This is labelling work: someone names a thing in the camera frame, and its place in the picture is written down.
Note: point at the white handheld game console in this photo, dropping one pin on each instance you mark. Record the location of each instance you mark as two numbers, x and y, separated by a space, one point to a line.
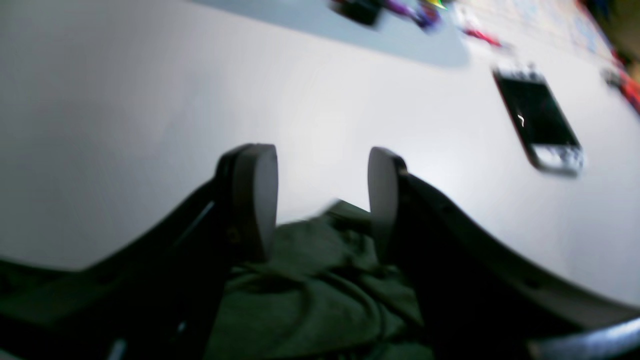
546 136

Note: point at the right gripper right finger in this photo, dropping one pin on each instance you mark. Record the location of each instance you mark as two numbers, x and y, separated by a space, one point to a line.
478 299

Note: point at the dark green t-shirt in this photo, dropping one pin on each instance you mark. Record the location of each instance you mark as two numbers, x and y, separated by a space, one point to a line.
322 295

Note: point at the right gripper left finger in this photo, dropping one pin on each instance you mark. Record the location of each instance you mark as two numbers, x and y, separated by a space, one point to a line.
157 298

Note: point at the red screwdriver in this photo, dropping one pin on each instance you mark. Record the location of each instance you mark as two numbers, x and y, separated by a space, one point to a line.
480 35

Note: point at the purple tape roll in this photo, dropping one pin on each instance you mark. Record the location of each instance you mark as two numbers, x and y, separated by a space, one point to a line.
428 13

